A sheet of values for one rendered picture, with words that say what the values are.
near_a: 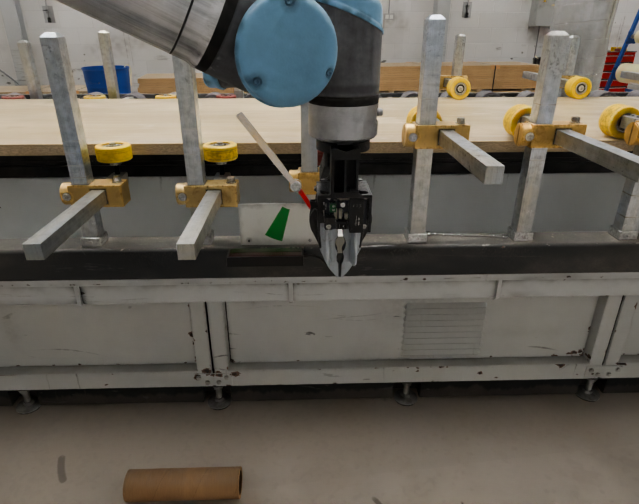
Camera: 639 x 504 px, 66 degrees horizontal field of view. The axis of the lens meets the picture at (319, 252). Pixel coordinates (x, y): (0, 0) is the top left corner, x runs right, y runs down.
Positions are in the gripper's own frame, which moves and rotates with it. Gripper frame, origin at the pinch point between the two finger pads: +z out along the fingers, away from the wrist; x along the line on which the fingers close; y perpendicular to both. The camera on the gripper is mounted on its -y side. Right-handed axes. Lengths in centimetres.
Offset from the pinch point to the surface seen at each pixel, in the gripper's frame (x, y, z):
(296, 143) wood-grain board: -7, -53, -7
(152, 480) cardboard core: -46, -26, 75
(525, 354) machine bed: 67, -63, 65
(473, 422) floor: 48, -51, 83
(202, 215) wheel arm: -24.6, -21.0, -0.7
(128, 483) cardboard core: -52, -25, 75
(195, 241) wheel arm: -23.5, -8.9, -0.7
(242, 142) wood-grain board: -20, -54, -7
